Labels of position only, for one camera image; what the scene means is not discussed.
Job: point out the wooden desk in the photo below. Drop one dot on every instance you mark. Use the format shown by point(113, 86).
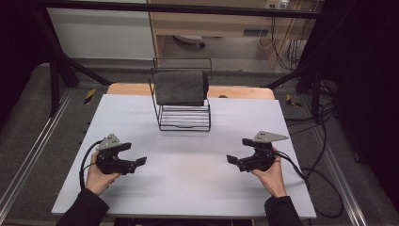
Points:
point(213, 26)

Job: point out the yellow black tape strip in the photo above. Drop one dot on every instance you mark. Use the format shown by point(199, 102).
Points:
point(292, 101)
point(90, 96)

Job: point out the aluminium rail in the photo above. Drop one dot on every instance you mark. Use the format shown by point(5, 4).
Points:
point(34, 157)
point(340, 182)

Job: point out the black curtain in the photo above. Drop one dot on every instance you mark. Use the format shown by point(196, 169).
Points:
point(19, 47)
point(367, 94)

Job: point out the person's right hand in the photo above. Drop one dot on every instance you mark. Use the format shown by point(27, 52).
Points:
point(274, 182)

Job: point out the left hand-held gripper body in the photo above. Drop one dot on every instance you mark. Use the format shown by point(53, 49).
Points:
point(114, 166)

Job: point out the dark grey cloth pouch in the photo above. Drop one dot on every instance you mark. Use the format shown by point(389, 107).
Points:
point(180, 88)

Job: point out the office chair base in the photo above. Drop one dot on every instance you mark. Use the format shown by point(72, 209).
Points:
point(189, 39)

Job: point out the person's left hand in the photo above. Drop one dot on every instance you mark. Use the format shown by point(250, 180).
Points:
point(97, 180)

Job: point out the black horizontal frame bar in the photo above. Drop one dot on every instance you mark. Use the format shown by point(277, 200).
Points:
point(188, 8)

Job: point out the white cabinet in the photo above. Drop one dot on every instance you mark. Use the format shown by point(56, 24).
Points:
point(100, 34)

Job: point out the white power strip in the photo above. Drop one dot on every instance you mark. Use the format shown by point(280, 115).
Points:
point(277, 3)

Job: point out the black metal stand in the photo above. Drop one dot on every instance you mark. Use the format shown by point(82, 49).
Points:
point(55, 81)
point(316, 91)

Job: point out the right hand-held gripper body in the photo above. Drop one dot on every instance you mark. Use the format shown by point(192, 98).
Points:
point(260, 163)

